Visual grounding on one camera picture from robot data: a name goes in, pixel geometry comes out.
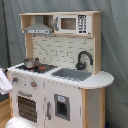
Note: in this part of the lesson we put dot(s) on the right red stove knob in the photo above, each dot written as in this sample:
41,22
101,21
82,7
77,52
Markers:
33,84

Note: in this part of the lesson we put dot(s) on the silver toy pot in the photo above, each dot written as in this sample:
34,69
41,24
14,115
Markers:
31,62

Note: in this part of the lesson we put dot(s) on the grey toy sink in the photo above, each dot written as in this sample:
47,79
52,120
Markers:
72,74

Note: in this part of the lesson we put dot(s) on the white oven door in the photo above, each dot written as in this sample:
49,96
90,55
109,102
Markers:
27,102

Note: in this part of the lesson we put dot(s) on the white cupboard door with dispenser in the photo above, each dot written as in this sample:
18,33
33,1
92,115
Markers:
63,106

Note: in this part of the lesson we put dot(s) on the grey range hood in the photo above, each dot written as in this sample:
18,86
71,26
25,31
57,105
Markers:
38,27

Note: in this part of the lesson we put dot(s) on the black toy stovetop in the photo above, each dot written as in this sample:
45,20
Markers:
42,68

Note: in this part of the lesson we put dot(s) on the left red stove knob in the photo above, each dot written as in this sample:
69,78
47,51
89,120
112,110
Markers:
14,80

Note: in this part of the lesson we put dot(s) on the red stove knob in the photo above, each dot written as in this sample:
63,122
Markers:
33,84
14,80

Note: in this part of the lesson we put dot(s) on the black toy faucet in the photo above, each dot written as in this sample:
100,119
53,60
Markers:
81,64

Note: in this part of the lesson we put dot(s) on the wooden toy kitchen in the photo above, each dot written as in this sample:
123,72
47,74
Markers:
61,50

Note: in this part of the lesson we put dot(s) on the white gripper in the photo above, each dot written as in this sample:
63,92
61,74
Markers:
5,85

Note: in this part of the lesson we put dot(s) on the white toy microwave door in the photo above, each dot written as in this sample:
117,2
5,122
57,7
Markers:
73,24

